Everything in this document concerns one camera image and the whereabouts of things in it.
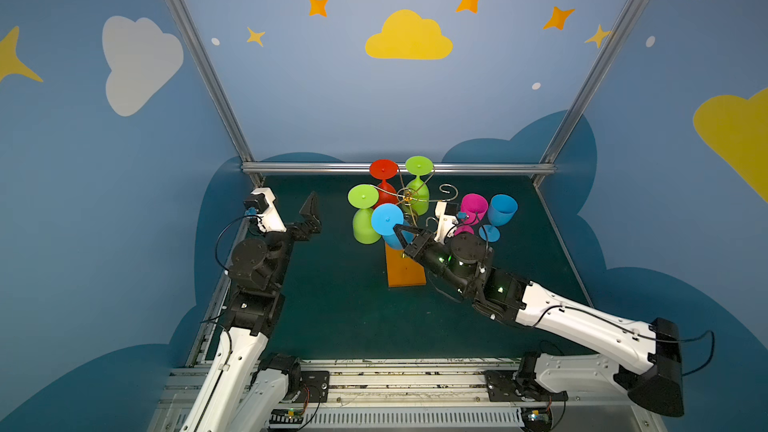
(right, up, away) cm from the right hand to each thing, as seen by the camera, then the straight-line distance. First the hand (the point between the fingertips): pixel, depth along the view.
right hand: (397, 224), depth 63 cm
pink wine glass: (+26, +4, +31) cm, 40 cm away
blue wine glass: (+35, +3, +31) cm, 47 cm away
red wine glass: (-3, +14, +14) cm, 20 cm away
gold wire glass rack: (+4, +6, +11) cm, 13 cm away
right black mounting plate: (+27, -43, +11) cm, 52 cm away
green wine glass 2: (-8, +6, +8) cm, 13 cm away
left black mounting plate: (-21, -42, +11) cm, 48 cm away
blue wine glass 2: (-3, +1, +3) cm, 4 cm away
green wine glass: (+6, +15, +15) cm, 22 cm away
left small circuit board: (-27, -48, +9) cm, 56 cm away
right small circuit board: (+35, -49, +10) cm, 62 cm away
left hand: (-23, +7, +1) cm, 24 cm away
